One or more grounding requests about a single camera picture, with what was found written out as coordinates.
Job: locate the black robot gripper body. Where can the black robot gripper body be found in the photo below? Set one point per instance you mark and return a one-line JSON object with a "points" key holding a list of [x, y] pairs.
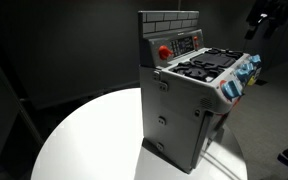
{"points": [[275, 12]]}

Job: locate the blue far stove knob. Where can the blue far stove knob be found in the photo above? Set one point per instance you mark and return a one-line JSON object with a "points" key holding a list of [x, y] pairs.
{"points": [[255, 59]]}

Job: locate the blue stove knob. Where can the blue stove knob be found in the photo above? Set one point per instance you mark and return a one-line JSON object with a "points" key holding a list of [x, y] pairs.
{"points": [[255, 59], [231, 90], [244, 71]]}

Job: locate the blue middle stove knob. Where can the blue middle stove knob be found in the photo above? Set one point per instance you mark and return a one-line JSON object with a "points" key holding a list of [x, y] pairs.
{"points": [[244, 71]]}

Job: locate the black stove burner grate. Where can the black stove burner grate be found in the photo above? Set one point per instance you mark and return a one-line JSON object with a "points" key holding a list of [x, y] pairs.
{"points": [[211, 64]]}

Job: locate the blue front stove knob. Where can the blue front stove knob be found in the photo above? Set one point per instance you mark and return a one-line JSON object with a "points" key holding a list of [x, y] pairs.
{"points": [[231, 90]]}

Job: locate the grey toy stove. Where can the grey toy stove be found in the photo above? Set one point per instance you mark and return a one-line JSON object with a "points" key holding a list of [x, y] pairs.
{"points": [[181, 115]]}

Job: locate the red round timer knob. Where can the red round timer knob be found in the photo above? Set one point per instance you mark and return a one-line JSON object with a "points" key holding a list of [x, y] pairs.
{"points": [[164, 52]]}

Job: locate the round white table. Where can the round white table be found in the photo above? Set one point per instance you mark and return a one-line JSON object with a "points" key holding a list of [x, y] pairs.
{"points": [[102, 140]]}

